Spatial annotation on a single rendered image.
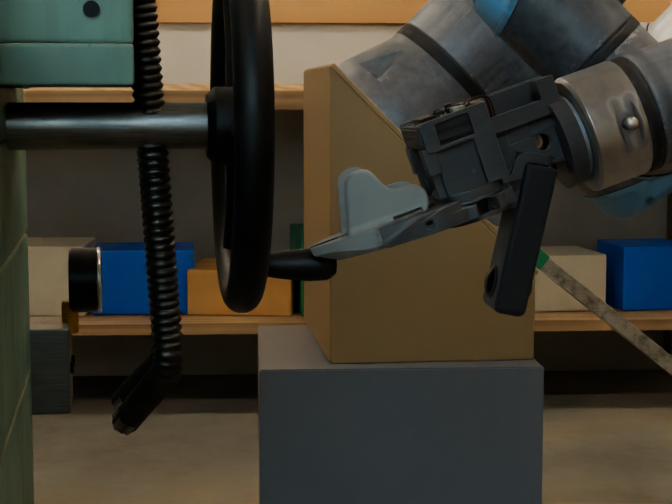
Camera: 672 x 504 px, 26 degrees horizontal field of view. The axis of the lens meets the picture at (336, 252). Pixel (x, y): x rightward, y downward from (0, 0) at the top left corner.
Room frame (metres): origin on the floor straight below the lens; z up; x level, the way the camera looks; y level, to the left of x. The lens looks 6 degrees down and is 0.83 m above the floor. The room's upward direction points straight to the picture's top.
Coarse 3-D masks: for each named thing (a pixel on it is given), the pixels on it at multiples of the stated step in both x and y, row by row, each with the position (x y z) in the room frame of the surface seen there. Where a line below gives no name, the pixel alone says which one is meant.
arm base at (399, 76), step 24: (408, 24) 1.64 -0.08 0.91; (384, 48) 1.62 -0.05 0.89; (408, 48) 1.61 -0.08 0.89; (432, 48) 1.59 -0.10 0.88; (360, 72) 1.59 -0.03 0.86; (384, 72) 1.60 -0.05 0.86; (408, 72) 1.58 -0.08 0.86; (432, 72) 1.58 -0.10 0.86; (456, 72) 1.58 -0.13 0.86; (384, 96) 1.57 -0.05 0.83; (408, 96) 1.57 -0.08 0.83; (432, 96) 1.57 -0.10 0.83; (456, 96) 1.58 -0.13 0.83; (408, 120) 1.56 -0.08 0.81
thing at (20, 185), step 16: (0, 144) 1.05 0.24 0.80; (0, 160) 1.03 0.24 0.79; (16, 160) 1.19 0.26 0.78; (0, 176) 1.03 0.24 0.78; (16, 176) 1.19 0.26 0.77; (0, 192) 1.02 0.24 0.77; (16, 192) 1.18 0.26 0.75; (0, 208) 1.02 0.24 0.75; (16, 208) 1.18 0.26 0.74; (0, 224) 1.02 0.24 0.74; (16, 224) 1.18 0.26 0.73; (0, 240) 1.01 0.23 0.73; (16, 240) 1.17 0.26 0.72; (0, 256) 1.01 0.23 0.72
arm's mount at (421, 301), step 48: (336, 96) 1.53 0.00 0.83; (336, 144) 1.53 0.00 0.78; (384, 144) 1.53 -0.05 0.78; (336, 192) 1.53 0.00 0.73; (432, 240) 1.54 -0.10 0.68; (480, 240) 1.54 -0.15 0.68; (336, 288) 1.53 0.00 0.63; (384, 288) 1.53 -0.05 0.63; (432, 288) 1.54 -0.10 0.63; (480, 288) 1.54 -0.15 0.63; (336, 336) 1.53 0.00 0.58; (384, 336) 1.53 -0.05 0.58; (432, 336) 1.54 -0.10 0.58; (480, 336) 1.54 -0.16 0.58; (528, 336) 1.55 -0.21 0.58
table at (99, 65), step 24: (0, 48) 1.03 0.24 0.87; (24, 48) 1.03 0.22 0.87; (48, 48) 1.04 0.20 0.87; (72, 48) 1.04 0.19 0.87; (96, 48) 1.04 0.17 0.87; (120, 48) 1.04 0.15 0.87; (0, 72) 1.03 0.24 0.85; (24, 72) 1.03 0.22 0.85; (48, 72) 1.04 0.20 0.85; (72, 72) 1.04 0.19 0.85; (96, 72) 1.04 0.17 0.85; (120, 72) 1.04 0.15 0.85
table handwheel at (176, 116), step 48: (240, 0) 1.02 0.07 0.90; (240, 48) 1.00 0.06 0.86; (240, 96) 0.99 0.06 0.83; (48, 144) 1.10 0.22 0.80; (96, 144) 1.10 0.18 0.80; (192, 144) 1.11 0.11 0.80; (240, 144) 0.99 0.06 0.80; (240, 192) 1.00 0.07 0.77; (240, 240) 1.01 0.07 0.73; (240, 288) 1.04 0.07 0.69
